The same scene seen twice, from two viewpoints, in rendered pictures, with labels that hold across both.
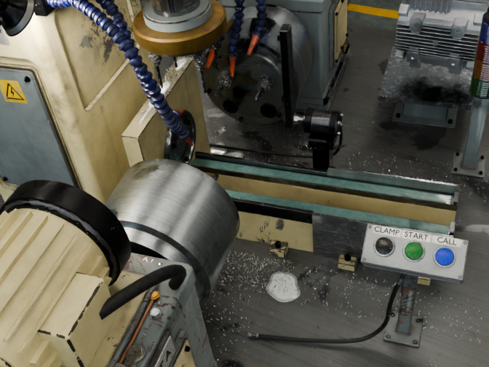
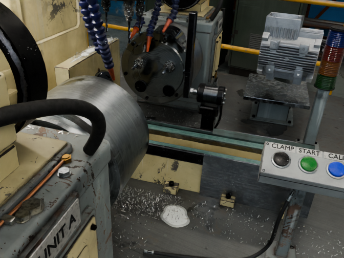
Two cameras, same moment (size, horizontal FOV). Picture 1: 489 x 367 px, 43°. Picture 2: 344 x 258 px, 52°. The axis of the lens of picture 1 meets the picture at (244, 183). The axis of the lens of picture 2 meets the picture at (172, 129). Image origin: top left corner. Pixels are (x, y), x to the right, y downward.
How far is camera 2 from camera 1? 0.49 m
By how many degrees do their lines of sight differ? 16
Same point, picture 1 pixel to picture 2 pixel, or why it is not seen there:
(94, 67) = (41, 17)
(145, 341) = (47, 197)
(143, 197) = (67, 93)
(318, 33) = (205, 49)
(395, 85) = (254, 92)
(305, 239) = (194, 179)
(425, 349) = not seen: outside the picture
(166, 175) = (90, 83)
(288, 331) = (180, 251)
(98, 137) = not seen: hidden behind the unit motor
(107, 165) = not seen: hidden behind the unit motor
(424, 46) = (279, 61)
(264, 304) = (158, 228)
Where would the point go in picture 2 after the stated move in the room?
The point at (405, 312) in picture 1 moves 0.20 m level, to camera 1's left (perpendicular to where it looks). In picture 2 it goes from (287, 234) to (197, 240)
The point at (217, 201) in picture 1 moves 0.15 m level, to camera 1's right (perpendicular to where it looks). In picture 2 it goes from (133, 112) to (205, 111)
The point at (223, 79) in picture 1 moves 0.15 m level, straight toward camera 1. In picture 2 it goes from (138, 61) to (142, 78)
